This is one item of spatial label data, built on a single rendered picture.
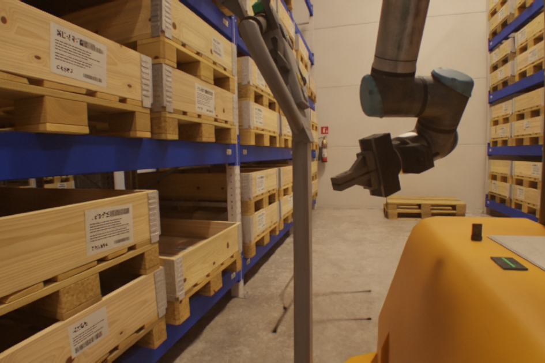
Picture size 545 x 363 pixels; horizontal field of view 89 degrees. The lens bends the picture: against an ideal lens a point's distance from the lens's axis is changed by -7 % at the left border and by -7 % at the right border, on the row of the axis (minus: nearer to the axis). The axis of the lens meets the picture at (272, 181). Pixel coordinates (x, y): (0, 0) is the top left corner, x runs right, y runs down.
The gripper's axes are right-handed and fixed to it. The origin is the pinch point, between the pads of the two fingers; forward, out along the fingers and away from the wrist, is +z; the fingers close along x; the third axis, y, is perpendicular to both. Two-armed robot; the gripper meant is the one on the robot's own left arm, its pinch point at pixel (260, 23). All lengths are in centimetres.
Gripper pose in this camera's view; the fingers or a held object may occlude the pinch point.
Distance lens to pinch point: 62.1
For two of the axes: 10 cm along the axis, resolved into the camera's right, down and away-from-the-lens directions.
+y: 1.1, -5.5, 8.3
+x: -9.1, 2.7, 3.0
